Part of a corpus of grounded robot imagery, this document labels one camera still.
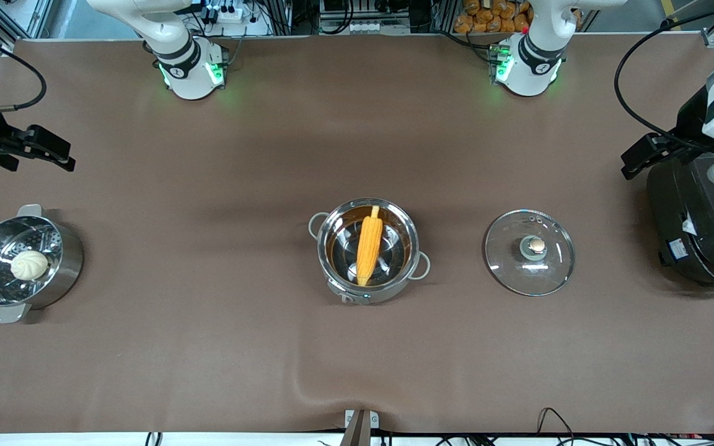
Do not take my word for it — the steel electric pot with handles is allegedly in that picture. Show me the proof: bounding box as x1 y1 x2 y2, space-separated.
309 198 431 305

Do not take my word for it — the pile of orange bread rolls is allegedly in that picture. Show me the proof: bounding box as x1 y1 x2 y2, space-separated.
454 0 534 34

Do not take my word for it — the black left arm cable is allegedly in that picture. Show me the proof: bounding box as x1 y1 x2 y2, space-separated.
614 3 714 152

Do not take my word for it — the black rice cooker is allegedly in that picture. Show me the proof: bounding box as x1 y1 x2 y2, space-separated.
646 152 714 293

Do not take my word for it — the black looped floor cable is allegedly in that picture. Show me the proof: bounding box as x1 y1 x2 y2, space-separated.
537 407 576 446

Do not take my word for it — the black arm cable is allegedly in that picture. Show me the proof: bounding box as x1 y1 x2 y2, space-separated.
614 3 714 152
0 22 48 115

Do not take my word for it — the white steamed bun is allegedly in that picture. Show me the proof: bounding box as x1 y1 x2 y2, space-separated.
10 250 49 281

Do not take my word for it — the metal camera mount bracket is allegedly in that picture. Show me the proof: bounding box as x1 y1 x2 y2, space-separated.
343 409 381 446

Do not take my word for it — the yellow corn cob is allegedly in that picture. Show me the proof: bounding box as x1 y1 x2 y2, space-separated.
356 206 384 287

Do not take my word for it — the steel steamer pot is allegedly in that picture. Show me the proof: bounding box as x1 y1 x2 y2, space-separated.
0 204 84 324

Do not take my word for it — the white power strip with plugs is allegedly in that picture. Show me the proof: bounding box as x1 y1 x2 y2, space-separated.
205 0 253 23

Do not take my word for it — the table cover mat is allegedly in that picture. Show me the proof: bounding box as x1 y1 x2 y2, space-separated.
0 32 714 434

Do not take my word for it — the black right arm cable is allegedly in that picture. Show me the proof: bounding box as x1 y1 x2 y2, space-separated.
0 22 48 115

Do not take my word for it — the glass pot lid with knob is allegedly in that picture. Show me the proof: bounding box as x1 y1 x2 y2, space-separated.
485 209 576 297

